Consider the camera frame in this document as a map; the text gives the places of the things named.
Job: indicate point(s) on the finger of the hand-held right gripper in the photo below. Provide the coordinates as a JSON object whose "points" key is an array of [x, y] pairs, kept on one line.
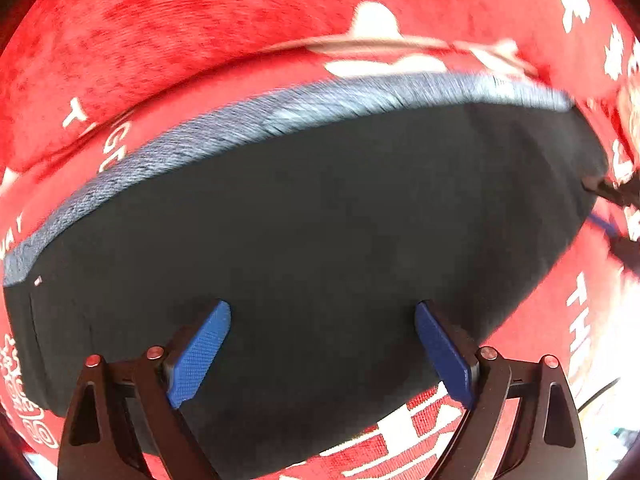
{"points": [[607, 191], [625, 252]]}

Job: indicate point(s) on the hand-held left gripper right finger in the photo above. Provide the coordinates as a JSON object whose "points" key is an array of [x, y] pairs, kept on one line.
{"points": [[445, 355]]}

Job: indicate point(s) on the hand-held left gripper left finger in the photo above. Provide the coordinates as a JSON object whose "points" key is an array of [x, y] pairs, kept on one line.
{"points": [[197, 355]]}

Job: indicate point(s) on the dark pants with blue waistband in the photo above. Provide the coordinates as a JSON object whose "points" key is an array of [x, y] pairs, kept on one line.
{"points": [[300, 210]]}

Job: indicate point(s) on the red printed tablecloth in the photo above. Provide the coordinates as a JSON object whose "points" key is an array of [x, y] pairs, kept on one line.
{"points": [[150, 125]]}

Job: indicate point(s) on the red printed sofa backrest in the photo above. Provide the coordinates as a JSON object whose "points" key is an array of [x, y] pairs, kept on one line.
{"points": [[200, 20]]}

